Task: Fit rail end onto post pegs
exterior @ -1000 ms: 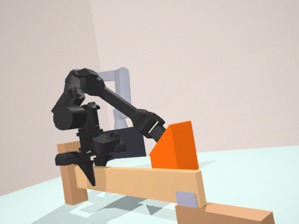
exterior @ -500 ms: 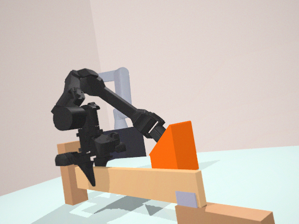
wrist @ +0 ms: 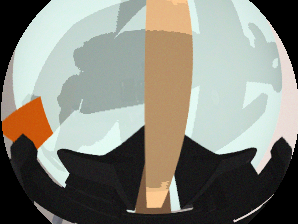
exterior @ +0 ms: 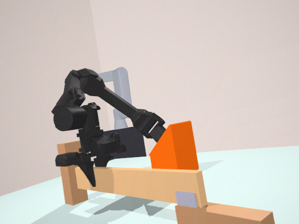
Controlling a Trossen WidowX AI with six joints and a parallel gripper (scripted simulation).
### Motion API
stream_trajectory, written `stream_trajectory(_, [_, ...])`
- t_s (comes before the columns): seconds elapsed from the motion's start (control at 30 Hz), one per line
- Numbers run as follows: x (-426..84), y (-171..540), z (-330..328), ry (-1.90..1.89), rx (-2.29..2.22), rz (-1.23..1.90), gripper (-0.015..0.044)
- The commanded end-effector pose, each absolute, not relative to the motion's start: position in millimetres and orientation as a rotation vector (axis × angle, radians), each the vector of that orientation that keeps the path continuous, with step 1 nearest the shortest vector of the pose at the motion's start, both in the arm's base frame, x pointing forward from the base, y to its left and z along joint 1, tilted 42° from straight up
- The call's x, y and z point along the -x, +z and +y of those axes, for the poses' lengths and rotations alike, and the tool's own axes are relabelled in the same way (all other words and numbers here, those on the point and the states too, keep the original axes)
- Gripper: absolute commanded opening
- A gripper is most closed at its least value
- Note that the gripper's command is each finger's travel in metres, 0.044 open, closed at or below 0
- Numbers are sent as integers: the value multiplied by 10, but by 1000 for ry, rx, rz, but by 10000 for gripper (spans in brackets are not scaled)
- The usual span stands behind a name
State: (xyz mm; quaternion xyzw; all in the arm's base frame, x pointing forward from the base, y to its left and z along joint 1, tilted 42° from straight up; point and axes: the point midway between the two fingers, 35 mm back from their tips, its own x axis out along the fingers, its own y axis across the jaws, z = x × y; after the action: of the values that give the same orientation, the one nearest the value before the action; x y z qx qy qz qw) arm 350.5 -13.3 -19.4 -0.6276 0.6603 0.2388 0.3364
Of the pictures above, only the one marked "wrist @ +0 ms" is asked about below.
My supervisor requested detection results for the long wooden bed rail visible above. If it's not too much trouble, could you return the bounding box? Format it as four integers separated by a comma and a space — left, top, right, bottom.
144, 0, 193, 208

